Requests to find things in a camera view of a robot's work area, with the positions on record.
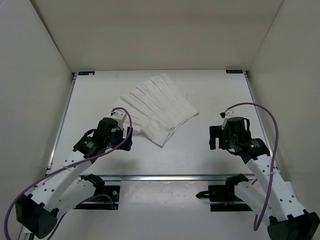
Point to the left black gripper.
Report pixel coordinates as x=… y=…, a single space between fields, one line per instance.
x=121 y=141

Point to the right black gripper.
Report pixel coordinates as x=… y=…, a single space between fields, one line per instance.
x=216 y=132

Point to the white pleated skirt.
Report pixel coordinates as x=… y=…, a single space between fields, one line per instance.
x=157 y=108

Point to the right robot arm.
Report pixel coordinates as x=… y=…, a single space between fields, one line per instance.
x=285 y=217

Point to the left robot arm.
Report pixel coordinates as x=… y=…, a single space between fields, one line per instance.
x=40 y=210

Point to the right blue corner label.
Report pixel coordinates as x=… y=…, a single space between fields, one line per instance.
x=233 y=71

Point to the blue corner label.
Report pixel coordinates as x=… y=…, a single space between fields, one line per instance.
x=86 y=73
x=233 y=71

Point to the left blue corner label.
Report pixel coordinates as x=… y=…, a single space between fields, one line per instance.
x=86 y=73

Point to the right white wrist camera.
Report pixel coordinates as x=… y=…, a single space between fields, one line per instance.
x=225 y=115

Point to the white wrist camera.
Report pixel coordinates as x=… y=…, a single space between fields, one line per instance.
x=225 y=115
x=120 y=117

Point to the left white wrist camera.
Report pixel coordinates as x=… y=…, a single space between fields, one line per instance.
x=120 y=117

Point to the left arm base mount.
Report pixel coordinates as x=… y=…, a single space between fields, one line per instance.
x=106 y=198

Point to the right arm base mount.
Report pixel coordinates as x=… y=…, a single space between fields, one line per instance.
x=223 y=199

